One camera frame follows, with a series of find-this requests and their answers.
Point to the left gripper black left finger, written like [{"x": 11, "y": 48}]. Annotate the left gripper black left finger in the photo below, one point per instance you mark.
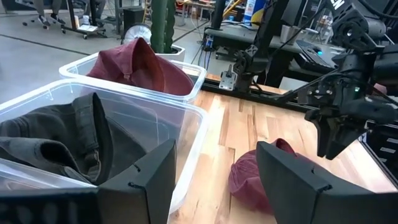
[{"x": 146, "y": 193}]

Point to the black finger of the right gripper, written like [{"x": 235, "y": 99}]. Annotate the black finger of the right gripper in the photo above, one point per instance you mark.
[
  {"x": 342, "y": 137},
  {"x": 321, "y": 137}
]

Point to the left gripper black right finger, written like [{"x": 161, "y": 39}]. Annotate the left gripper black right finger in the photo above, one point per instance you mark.
[{"x": 292, "y": 193}]

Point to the maroon baseball cap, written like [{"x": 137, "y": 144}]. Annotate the maroon baseball cap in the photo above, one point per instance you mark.
[
  {"x": 174, "y": 79},
  {"x": 124, "y": 62},
  {"x": 245, "y": 180}
]

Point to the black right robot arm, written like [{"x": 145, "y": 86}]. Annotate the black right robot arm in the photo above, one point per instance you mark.
[{"x": 267, "y": 31}]

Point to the black keyboard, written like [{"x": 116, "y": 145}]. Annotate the black keyboard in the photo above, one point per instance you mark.
[{"x": 314, "y": 57}]

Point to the black computer mouse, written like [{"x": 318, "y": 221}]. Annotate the black computer mouse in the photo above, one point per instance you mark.
[{"x": 317, "y": 50}]

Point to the clear plastic bin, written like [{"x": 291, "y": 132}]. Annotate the clear plastic bin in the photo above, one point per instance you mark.
[
  {"x": 186, "y": 140},
  {"x": 76, "y": 67}
]

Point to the metal cup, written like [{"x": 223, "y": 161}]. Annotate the metal cup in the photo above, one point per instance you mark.
[{"x": 286, "y": 33}]

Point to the grey cart top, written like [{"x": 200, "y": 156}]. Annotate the grey cart top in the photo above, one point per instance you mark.
[{"x": 248, "y": 35}]

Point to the blue and white container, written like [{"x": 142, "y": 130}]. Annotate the blue and white container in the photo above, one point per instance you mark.
[{"x": 253, "y": 11}]

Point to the black cart pole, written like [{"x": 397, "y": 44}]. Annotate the black cart pole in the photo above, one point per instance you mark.
[{"x": 217, "y": 14}]

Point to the green cactus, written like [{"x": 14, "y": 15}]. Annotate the green cactus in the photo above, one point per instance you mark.
[{"x": 161, "y": 25}]

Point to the rolling desk base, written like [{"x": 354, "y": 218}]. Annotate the rolling desk base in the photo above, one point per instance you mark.
[{"x": 84, "y": 29}]

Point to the black box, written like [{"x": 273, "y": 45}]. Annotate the black box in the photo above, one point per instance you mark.
[{"x": 133, "y": 17}]

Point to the person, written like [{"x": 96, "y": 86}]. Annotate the person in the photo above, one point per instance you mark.
[
  {"x": 93, "y": 11},
  {"x": 46, "y": 12}
]

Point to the black table frame rail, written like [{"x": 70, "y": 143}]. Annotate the black table frame rail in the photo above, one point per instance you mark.
[{"x": 264, "y": 95}]

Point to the silver metal bracket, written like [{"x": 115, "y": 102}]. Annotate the silver metal bracket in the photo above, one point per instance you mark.
[{"x": 228, "y": 81}]

